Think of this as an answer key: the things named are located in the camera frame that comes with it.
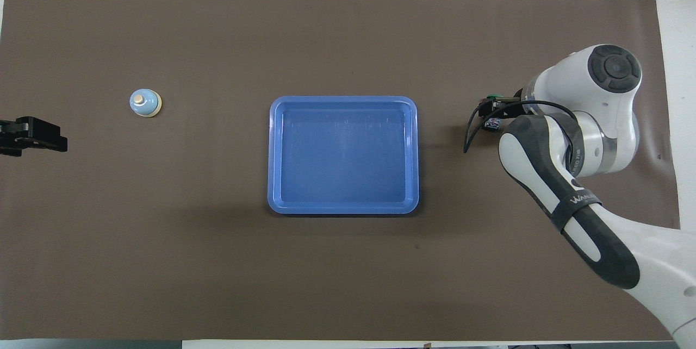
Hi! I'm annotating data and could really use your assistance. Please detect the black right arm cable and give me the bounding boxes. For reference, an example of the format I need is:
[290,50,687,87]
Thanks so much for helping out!
[463,100,578,154]

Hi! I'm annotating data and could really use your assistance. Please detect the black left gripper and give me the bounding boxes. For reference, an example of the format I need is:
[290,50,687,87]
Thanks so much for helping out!
[0,117,68,157]

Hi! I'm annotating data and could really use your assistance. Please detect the green push button switch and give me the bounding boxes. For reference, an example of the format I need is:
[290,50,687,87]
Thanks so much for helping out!
[486,94,502,132]

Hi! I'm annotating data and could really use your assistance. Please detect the brown table mat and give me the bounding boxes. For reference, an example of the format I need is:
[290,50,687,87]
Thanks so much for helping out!
[0,0,693,341]

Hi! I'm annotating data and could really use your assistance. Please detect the light blue service bell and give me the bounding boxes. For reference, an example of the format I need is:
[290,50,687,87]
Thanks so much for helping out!
[129,89,163,119]

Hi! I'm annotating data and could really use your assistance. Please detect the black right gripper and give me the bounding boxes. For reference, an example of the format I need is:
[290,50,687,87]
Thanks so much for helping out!
[478,97,526,120]

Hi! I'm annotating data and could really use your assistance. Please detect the blue plastic tray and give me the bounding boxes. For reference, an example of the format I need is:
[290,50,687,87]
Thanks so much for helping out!
[267,96,420,215]

